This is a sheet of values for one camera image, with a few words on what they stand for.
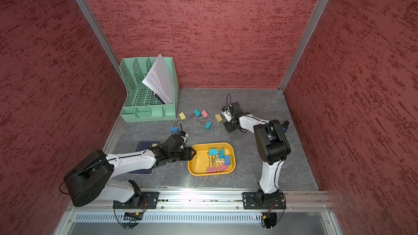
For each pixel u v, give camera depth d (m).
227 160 0.88
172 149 0.68
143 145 0.92
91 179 0.43
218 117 1.03
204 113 1.05
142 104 1.10
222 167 0.83
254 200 0.73
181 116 1.03
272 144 0.52
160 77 0.95
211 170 0.83
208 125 1.00
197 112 1.07
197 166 0.83
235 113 0.81
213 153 0.87
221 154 0.87
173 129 0.98
